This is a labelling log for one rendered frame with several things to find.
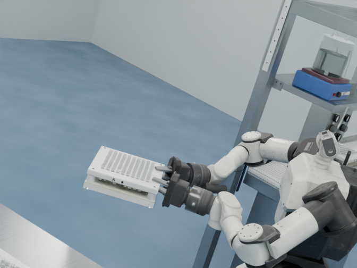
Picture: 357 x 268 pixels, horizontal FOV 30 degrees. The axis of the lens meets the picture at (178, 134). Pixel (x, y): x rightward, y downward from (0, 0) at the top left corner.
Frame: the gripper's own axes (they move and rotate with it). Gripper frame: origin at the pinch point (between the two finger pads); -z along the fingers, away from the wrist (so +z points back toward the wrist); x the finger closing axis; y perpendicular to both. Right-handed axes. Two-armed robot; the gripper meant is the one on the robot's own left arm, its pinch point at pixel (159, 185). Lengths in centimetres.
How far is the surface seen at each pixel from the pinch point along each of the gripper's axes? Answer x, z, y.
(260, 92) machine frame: -22, 19, 93
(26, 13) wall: 80, -272, 518
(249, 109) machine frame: -12, 18, 94
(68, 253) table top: 18.3, -16.0, -32.4
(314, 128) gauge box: -17, 48, 85
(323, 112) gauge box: -25, 49, 84
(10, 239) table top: 19, -34, -37
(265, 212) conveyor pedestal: 37, 43, 104
